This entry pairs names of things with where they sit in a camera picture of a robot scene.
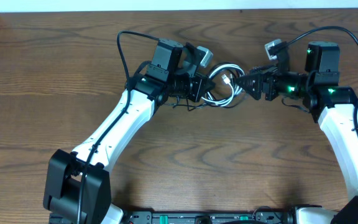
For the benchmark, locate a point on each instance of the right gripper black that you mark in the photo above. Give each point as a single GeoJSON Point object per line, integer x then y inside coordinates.
{"type": "Point", "coordinates": [268, 86]}

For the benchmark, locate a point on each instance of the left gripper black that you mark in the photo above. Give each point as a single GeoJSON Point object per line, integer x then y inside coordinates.
{"type": "Point", "coordinates": [194, 88]}

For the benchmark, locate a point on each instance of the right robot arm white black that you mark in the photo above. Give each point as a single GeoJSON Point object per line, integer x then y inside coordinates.
{"type": "Point", "coordinates": [332, 106]}

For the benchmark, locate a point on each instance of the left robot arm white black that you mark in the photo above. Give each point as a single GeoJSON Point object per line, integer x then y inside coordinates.
{"type": "Point", "coordinates": [78, 182]}

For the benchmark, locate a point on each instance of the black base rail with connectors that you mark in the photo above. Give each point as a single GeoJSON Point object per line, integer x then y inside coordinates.
{"type": "Point", "coordinates": [263, 214]}

